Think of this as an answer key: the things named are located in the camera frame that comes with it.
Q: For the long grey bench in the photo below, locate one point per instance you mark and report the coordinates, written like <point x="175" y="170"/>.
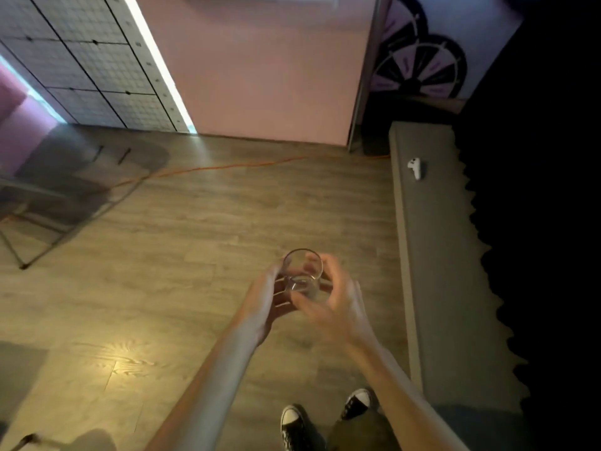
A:
<point x="446" y="277"/>

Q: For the transparent chair with metal legs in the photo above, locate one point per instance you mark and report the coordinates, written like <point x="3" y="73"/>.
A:
<point x="70" y="178"/>

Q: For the person's right forearm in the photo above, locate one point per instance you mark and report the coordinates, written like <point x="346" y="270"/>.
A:
<point x="404" y="399"/>

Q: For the white pegboard panels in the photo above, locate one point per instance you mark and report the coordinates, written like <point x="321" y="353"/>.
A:
<point x="84" y="60"/>

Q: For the board with black pink wheels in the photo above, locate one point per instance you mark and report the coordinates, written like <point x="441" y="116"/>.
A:
<point x="422" y="65"/>

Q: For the black and white left sneaker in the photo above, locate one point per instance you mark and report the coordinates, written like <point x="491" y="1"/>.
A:
<point x="296" y="429"/>

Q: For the person's right hand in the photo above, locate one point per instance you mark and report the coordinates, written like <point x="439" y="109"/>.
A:
<point x="340" y="309"/>

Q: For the grey metal post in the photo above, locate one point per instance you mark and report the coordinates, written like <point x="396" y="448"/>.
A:
<point x="366" y="79"/>

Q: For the white handheld controller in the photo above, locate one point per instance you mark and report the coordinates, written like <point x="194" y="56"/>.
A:
<point x="415" y="168"/>

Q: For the black and white sneaker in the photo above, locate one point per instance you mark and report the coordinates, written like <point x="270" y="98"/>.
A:
<point x="358" y="402"/>
<point x="296" y="429"/>

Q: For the person's left forearm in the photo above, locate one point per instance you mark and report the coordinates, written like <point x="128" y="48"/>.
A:
<point x="213" y="394"/>

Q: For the person's right thumb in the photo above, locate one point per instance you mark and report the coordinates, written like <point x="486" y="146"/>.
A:
<point x="306" y="306"/>

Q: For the person's left thumb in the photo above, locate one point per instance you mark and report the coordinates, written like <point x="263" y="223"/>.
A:
<point x="279" y="275"/>

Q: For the black and white right sneaker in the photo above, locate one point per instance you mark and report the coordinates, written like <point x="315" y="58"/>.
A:
<point x="358" y="402"/>

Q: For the black acoustic foam panel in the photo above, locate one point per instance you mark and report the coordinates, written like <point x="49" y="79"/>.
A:
<point x="549" y="206"/>

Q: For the olive trouser leg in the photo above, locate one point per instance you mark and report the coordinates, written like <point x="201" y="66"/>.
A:
<point x="361" y="434"/>

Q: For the white frame with light strip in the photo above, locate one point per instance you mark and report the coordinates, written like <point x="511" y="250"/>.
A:
<point x="157" y="65"/>

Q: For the clear drinking glass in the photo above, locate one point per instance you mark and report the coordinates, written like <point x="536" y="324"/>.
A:
<point x="303" y="272"/>

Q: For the person's left hand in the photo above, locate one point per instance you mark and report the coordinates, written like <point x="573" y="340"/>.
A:
<point x="260" y="305"/>

